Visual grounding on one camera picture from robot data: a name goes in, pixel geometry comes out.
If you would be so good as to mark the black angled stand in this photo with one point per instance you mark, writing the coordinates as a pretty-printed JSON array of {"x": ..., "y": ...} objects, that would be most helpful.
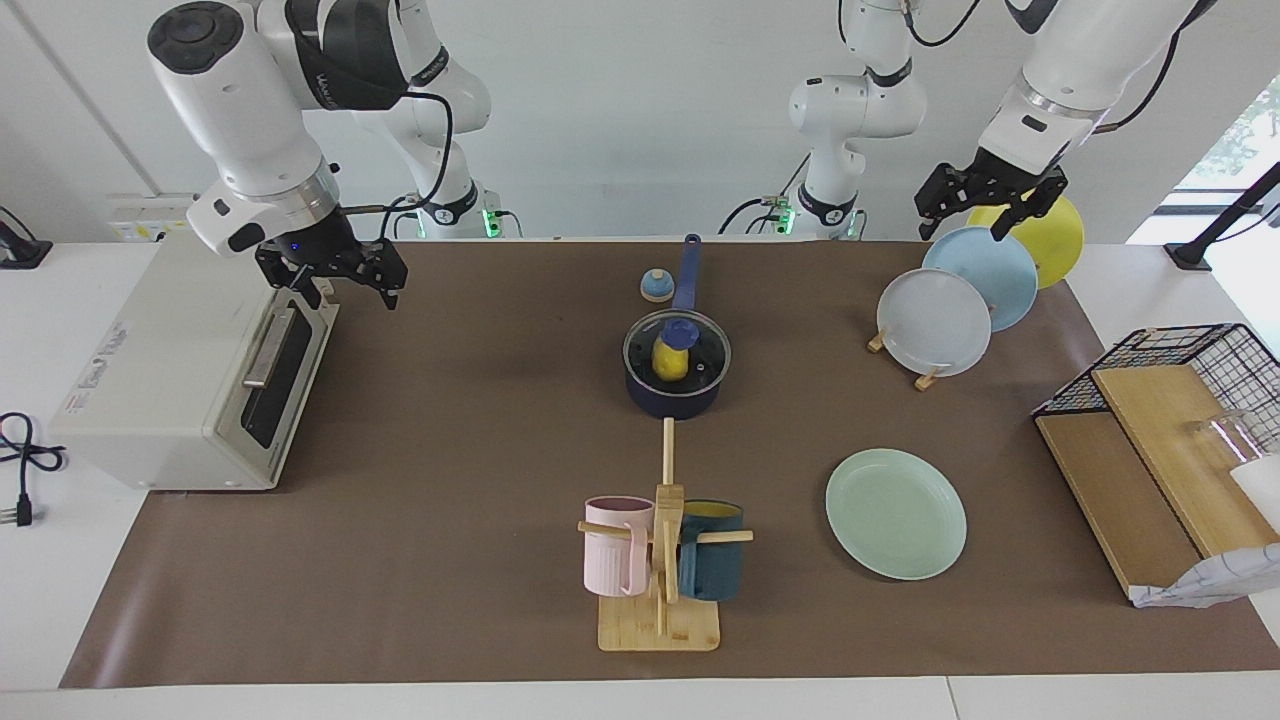
[{"x": 1225, "y": 218}]

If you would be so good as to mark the dark teal mug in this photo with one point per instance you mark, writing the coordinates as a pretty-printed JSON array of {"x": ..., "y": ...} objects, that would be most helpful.
[{"x": 712, "y": 565}]

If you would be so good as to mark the brown table mat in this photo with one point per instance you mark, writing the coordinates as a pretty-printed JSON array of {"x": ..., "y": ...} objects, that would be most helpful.
[{"x": 450, "y": 560}]

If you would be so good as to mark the glass lid with blue knob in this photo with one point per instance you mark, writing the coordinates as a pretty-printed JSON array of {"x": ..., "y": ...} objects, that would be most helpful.
[{"x": 706, "y": 352}]

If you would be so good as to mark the dark blue saucepan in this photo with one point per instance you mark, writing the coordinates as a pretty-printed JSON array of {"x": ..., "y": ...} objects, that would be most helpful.
[{"x": 672, "y": 403}]

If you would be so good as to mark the white wall socket strip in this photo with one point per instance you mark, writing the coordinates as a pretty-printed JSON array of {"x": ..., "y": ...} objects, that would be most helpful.
[{"x": 140, "y": 215}]

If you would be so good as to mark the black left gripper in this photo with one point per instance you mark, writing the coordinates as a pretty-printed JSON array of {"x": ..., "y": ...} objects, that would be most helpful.
[{"x": 1000, "y": 185}]

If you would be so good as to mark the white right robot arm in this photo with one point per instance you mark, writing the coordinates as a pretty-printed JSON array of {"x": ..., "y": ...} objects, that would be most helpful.
[{"x": 230, "y": 100}]

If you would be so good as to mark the yellow plate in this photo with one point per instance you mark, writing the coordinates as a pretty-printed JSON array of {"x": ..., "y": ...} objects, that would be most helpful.
[{"x": 1060, "y": 245}]

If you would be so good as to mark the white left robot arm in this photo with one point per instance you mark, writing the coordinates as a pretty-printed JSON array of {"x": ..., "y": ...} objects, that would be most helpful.
[{"x": 860, "y": 110}]

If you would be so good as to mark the light blue plate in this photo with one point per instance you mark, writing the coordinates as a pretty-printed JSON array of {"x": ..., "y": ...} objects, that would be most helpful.
[{"x": 995, "y": 275}]

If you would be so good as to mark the white checked cloth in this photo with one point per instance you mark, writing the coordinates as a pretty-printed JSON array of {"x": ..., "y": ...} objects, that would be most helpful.
[{"x": 1205, "y": 582}]

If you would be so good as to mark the pale green plate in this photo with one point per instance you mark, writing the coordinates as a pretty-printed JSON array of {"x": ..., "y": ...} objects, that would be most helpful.
[{"x": 895, "y": 515}]

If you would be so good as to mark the pink ribbed mug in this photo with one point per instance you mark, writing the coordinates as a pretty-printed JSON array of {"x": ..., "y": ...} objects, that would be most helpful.
[{"x": 612, "y": 550}]

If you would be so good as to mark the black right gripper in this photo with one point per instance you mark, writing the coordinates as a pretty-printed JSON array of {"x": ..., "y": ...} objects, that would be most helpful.
[{"x": 335, "y": 255}]

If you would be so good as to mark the wooden plate rack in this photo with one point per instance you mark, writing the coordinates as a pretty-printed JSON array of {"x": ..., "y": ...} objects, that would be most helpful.
[{"x": 929, "y": 379}]

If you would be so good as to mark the black stand foot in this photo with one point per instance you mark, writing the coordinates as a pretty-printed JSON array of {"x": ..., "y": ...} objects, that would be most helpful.
[{"x": 22, "y": 252}]

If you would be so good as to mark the grey plate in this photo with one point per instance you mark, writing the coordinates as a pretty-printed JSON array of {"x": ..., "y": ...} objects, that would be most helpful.
[{"x": 932, "y": 322}]

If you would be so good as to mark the beige toaster oven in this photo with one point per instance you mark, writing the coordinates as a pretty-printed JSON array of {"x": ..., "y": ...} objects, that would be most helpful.
[{"x": 150, "y": 380}]

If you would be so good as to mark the small blue wooden bell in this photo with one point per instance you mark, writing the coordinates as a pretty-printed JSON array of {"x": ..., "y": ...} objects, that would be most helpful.
[{"x": 656, "y": 288}]

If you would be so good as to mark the wooden mug tree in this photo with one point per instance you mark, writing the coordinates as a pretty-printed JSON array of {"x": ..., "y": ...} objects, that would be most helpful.
[{"x": 660, "y": 625}]

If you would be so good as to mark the clear glass cup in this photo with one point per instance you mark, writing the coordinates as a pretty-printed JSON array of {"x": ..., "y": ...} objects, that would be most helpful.
[{"x": 1222, "y": 435}]

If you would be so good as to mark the white cup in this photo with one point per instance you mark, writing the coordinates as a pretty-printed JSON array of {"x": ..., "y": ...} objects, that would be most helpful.
[{"x": 1262, "y": 490}]

